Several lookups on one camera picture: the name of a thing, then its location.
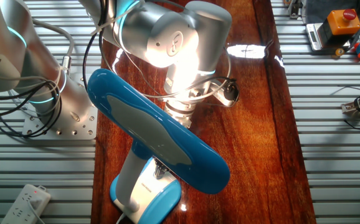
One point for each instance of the white power strip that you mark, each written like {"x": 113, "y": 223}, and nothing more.
{"x": 21, "y": 205}

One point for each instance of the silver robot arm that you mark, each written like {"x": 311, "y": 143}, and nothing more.
{"x": 173, "y": 37}

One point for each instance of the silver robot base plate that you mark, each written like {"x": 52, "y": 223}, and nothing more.
{"x": 83, "y": 124}

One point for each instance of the silver digital scale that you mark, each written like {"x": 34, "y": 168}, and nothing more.
{"x": 314, "y": 37}

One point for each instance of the wrist camera with grey bracket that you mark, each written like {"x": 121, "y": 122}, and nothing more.
{"x": 230, "y": 91}

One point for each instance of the orange emergency stop box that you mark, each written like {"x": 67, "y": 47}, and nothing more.
{"x": 343, "y": 21}

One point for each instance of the metal camera clamp mount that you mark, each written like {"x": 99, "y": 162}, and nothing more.
{"x": 354, "y": 104}

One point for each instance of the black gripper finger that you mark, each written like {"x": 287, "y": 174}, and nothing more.
{"x": 165, "y": 169}
{"x": 157, "y": 169}

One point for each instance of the wood grain table cover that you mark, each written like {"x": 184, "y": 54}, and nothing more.
{"x": 245, "y": 140}

